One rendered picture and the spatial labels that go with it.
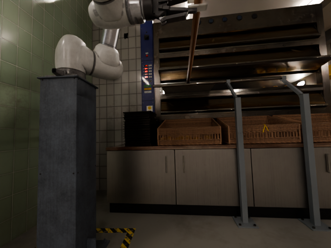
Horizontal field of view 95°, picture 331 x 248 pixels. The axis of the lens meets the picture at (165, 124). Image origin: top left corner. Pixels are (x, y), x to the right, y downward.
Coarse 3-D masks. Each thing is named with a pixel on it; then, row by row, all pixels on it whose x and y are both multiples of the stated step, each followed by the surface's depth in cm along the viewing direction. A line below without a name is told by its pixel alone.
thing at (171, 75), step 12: (288, 60) 158; (300, 60) 156; (312, 60) 156; (324, 60) 156; (168, 72) 175; (180, 72) 175; (192, 72) 176; (204, 72) 176; (216, 72) 176; (228, 72) 176; (240, 72) 176; (252, 72) 176; (264, 72) 177
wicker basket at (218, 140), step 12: (168, 120) 181; (180, 120) 179; (192, 120) 177; (204, 120) 174; (168, 132) 134; (180, 132) 132; (192, 132) 131; (204, 132) 129; (216, 132) 128; (168, 144) 133; (180, 144) 132; (192, 144) 130; (204, 144) 128; (216, 144) 127
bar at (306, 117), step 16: (224, 80) 142; (240, 80) 140; (256, 80) 139; (304, 96) 112; (240, 112) 117; (304, 112) 112; (240, 128) 116; (304, 128) 112; (240, 144) 116; (304, 144) 113; (240, 160) 115; (240, 176) 114; (240, 192) 115; (240, 208) 116; (240, 224) 109; (256, 224) 110; (320, 224) 106
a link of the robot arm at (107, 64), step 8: (104, 32) 94; (112, 32) 94; (104, 40) 95; (112, 40) 96; (96, 48) 95; (104, 48) 94; (112, 48) 97; (96, 56) 93; (104, 56) 95; (112, 56) 98; (96, 64) 94; (104, 64) 97; (112, 64) 100; (120, 64) 105; (96, 72) 96; (104, 72) 99; (112, 72) 102; (120, 72) 106
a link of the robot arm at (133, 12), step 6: (126, 0) 55; (132, 0) 55; (138, 0) 55; (126, 6) 55; (132, 6) 55; (138, 6) 55; (132, 12) 56; (138, 12) 56; (132, 18) 58; (138, 18) 58; (144, 18) 59; (132, 24) 60
